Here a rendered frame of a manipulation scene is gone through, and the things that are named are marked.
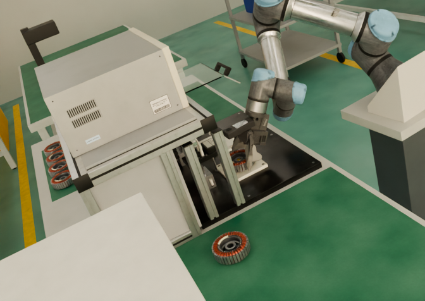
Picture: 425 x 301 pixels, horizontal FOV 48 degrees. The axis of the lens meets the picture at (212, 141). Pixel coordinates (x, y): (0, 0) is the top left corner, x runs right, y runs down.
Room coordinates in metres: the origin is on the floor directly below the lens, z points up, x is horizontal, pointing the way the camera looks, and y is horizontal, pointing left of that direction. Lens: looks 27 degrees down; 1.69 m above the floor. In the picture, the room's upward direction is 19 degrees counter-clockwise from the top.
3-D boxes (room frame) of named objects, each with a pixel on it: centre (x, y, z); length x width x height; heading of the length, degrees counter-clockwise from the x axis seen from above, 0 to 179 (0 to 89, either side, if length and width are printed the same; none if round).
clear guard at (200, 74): (1.81, 0.01, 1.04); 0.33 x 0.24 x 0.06; 105
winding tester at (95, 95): (1.58, 0.28, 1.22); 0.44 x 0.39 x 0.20; 15
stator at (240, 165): (1.53, -0.07, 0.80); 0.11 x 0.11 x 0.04
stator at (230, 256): (1.12, 0.05, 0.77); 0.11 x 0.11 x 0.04
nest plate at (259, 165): (1.53, -0.07, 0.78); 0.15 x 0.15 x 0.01; 15
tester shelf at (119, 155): (1.57, 0.27, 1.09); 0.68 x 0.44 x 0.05; 15
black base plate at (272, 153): (1.64, -0.02, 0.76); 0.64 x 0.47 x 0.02; 15
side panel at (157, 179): (1.23, 0.27, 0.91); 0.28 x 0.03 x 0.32; 105
